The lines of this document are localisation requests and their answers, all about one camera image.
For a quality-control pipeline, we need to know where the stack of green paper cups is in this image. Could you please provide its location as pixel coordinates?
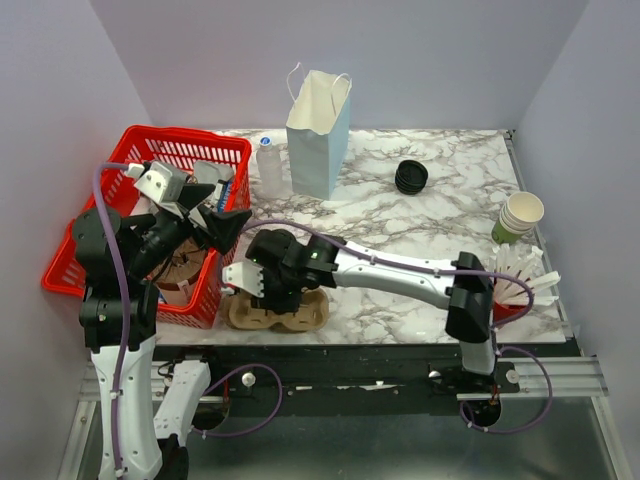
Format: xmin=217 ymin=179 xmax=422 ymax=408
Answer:
xmin=491 ymin=192 xmax=545 ymax=244

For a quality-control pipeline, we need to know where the grey crumpled bag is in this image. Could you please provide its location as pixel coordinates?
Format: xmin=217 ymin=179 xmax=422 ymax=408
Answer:
xmin=192 ymin=160 xmax=234 ymax=189

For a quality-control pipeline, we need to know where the brown pulp cup carrier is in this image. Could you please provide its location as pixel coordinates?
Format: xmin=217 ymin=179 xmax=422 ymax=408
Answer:
xmin=219 ymin=289 xmax=329 ymax=334

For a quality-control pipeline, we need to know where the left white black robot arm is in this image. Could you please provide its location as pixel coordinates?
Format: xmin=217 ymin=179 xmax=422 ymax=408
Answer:
xmin=72 ymin=185 xmax=251 ymax=479

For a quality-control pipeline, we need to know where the stack of black lids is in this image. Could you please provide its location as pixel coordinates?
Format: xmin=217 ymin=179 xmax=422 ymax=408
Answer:
xmin=394 ymin=160 xmax=429 ymax=195

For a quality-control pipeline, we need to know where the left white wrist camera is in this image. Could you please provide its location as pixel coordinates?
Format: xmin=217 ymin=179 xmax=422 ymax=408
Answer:
xmin=125 ymin=161 xmax=188 ymax=204

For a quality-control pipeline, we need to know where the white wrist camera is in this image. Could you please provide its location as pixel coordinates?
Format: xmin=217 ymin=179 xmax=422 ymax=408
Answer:
xmin=222 ymin=261 xmax=264 ymax=298
xmin=125 ymin=161 xmax=188 ymax=204

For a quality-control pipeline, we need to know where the brown round package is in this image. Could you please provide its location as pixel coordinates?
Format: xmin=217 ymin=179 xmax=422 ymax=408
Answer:
xmin=150 ymin=239 xmax=208 ymax=291

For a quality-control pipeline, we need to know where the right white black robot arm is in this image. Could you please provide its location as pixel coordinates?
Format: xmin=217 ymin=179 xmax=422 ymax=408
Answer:
xmin=238 ymin=229 xmax=497 ymax=392

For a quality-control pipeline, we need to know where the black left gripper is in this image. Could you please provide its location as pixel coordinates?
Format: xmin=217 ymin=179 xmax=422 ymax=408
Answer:
xmin=129 ymin=180 xmax=253 ymax=277

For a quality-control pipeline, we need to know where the red plastic basket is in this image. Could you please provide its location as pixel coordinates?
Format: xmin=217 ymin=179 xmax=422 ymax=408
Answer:
xmin=40 ymin=125 xmax=252 ymax=329

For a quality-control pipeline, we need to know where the red cup holder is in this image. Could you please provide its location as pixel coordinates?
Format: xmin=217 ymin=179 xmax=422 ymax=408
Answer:
xmin=493 ymin=302 xmax=527 ymax=329

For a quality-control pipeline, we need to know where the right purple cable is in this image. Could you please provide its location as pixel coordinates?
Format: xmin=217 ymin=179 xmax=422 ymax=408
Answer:
xmin=239 ymin=219 xmax=555 ymax=435

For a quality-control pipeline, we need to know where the clear plastic water bottle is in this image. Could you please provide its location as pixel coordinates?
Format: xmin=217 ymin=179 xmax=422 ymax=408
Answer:
xmin=256 ymin=137 xmax=283 ymax=198

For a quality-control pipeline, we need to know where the blue flat package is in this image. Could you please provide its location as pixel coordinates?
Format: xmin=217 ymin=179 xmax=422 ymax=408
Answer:
xmin=214 ymin=179 xmax=234 ymax=212

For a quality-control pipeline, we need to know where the light blue paper bag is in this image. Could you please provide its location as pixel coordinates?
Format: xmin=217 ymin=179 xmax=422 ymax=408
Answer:
xmin=286 ymin=64 xmax=353 ymax=200

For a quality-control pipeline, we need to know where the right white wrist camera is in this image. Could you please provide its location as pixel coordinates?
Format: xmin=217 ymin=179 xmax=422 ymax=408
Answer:
xmin=222 ymin=261 xmax=264 ymax=298

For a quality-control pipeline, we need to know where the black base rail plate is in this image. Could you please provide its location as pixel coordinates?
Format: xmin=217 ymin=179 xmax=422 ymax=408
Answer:
xmin=153 ymin=341 xmax=579 ymax=418

